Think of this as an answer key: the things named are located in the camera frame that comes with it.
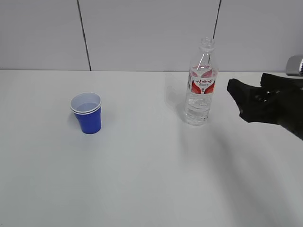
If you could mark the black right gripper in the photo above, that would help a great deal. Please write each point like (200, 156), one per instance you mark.
(283, 106)

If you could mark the blue paper cup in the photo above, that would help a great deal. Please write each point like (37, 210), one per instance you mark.
(87, 109)

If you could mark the clear Wahaha water bottle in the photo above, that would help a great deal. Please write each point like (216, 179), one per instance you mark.
(202, 76)

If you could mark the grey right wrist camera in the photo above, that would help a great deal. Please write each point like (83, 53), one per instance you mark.
(294, 66)

